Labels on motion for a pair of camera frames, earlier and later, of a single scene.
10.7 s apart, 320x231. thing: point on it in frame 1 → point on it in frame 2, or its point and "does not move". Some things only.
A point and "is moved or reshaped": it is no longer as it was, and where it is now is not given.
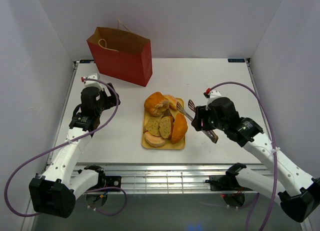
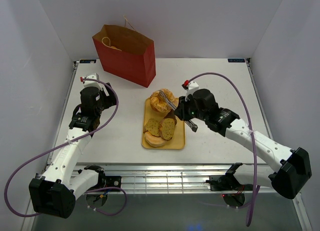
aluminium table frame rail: x=162 y=177 does not move
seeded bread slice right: x=166 y=127 does not move
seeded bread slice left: x=153 y=126 does not move
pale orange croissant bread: x=154 y=141 does not move
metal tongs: x=212 y=136 → x=190 y=123
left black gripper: x=111 y=100 does not move
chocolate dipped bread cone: x=167 y=113 → x=171 y=114
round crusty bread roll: x=156 y=104 is moved or reshaped
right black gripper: x=202 y=112 → x=181 y=112
